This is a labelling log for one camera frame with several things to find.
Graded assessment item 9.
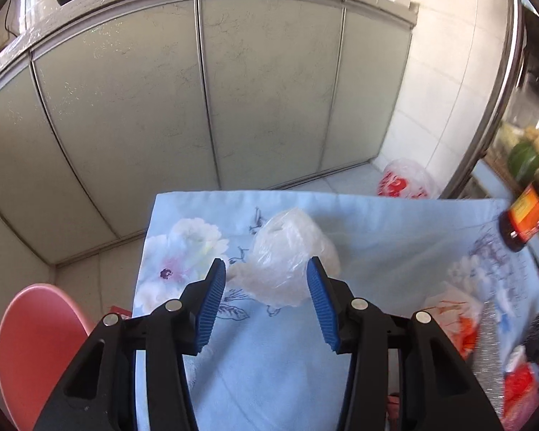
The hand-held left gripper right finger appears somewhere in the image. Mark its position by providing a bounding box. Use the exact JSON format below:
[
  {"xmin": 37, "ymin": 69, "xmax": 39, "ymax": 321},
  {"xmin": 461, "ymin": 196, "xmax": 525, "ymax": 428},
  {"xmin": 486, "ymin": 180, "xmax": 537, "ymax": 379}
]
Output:
[{"xmin": 306, "ymin": 256, "xmax": 504, "ymax": 431}]

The orange crumpled plastic bag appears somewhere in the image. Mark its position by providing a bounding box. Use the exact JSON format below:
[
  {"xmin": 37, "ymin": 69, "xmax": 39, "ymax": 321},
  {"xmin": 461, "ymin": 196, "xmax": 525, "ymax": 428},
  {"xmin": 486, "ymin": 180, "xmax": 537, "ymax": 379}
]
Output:
[{"xmin": 424, "ymin": 283, "xmax": 486, "ymax": 360}]

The paper bag with red print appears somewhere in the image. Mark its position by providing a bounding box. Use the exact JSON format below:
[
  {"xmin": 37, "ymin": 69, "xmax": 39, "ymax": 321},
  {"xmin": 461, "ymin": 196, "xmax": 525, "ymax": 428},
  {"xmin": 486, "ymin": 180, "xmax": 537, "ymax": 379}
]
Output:
[{"xmin": 505, "ymin": 354, "xmax": 539, "ymax": 418}]

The silver metal door frame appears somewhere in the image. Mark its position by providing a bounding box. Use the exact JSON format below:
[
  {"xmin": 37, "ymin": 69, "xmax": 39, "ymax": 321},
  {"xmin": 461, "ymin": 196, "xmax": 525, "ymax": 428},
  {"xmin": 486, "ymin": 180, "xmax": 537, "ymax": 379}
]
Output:
[{"xmin": 440, "ymin": 0, "xmax": 528, "ymax": 198}]

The grey kitchen cabinet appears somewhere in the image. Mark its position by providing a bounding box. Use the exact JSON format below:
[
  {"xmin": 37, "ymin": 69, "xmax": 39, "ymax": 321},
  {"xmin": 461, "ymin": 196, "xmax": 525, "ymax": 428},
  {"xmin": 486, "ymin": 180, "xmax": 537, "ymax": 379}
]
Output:
[{"xmin": 0, "ymin": 0, "xmax": 420, "ymax": 265}]

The red and white plastic bag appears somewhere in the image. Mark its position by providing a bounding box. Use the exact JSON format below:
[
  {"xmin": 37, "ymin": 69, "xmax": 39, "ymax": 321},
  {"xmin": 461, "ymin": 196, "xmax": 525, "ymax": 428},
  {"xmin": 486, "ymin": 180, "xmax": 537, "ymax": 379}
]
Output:
[{"xmin": 377, "ymin": 158, "xmax": 441, "ymax": 200}]

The clear plastic bag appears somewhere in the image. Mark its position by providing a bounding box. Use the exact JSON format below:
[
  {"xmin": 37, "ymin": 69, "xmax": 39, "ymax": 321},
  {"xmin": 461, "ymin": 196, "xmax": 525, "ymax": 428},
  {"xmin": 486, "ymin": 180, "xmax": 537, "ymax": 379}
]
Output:
[{"xmin": 228, "ymin": 208, "xmax": 342, "ymax": 317}]

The light blue floral tablecloth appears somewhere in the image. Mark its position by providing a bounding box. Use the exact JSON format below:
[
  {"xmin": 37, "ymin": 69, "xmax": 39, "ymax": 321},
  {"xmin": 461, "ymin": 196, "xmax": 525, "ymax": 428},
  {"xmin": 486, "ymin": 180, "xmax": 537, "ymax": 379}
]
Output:
[{"xmin": 132, "ymin": 191, "xmax": 539, "ymax": 431}]

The green pepper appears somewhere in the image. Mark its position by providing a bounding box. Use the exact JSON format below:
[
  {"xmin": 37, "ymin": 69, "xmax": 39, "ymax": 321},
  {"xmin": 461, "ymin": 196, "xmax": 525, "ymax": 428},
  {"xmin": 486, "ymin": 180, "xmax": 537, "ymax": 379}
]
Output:
[{"xmin": 507, "ymin": 141, "xmax": 539, "ymax": 185}]

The clear plastic container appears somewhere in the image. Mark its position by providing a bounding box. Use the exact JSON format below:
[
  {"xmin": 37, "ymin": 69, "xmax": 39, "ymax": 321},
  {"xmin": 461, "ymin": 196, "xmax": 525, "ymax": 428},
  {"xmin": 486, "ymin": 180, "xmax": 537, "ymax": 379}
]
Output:
[{"xmin": 498, "ymin": 54, "xmax": 539, "ymax": 176}]

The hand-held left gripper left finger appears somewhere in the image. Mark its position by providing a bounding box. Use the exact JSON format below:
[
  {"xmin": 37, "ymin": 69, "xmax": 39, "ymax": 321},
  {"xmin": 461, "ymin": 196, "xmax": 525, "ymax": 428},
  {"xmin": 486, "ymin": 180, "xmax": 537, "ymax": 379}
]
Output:
[{"xmin": 32, "ymin": 258, "xmax": 227, "ymax": 431}]

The silver glittery strip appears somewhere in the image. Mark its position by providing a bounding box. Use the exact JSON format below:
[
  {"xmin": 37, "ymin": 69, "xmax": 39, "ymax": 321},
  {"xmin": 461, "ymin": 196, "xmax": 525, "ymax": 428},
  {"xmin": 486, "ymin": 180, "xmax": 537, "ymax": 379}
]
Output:
[{"xmin": 471, "ymin": 298, "xmax": 513, "ymax": 418}]

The sauce jar with orange label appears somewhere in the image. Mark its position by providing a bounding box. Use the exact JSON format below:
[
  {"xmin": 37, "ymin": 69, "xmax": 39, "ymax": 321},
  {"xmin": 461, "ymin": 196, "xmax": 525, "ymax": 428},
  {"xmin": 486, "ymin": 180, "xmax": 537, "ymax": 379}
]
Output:
[{"xmin": 498, "ymin": 175, "xmax": 539, "ymax": 253}]

